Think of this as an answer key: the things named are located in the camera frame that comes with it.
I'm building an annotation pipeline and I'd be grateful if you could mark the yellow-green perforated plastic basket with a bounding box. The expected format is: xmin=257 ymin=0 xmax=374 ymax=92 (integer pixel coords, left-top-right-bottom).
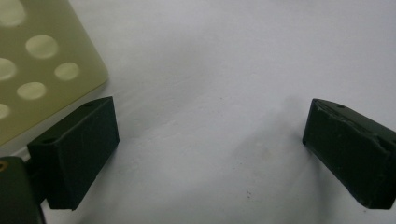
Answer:
xmin=0 ymin=0 xmax=109 ymax=147

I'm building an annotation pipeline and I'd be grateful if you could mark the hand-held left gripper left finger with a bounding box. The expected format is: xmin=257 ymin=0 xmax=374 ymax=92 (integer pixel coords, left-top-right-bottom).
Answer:
xmin=27 ymin=96 xmax=120 ymax=211

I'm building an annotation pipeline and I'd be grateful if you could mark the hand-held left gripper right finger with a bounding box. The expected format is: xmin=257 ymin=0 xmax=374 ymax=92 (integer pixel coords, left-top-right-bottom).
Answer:
xmin=302 ymin=98 xmax=396 ymax=210

